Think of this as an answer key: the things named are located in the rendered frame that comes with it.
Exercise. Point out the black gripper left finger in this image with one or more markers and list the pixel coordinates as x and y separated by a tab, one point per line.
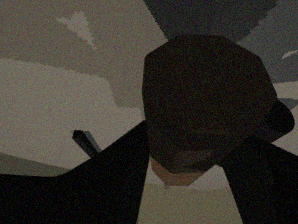
106	189

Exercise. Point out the black l-shaped hook tool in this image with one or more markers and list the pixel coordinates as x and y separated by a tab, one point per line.
84	143

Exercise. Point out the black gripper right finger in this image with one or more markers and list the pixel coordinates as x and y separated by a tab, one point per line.
264	182

